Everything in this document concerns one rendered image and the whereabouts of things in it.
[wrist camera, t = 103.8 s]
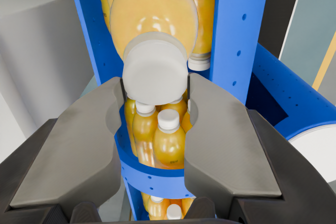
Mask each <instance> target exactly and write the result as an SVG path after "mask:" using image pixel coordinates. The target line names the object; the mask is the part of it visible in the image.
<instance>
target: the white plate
mask: <svg viewBox="0 0 336 224"><path fill-rule="evenodd" d="M288 141H289V142H290V143H291V144H292V145H293V146H294V147H295V148H296V149H297V150H298V151H299V152H300V153H301V154H302V155H303V156H304V157H305V158H306V159H307V160H308V161H309V162H310V163H311V164H312V165H313V166H314V167H315V168H316V170H317V171H318V172H319V173H320V174H321V175H322V177H323V178H324V179H325V180H326V182H327V183H328V182H331V181H334V180H336V124H327V125H321V126H317V127H314V128H311V129H308V130H306V131H303V132H301V133H299V134H297V135H295V136H294V137H292V138H291V139H289V140H288Z"/></svg>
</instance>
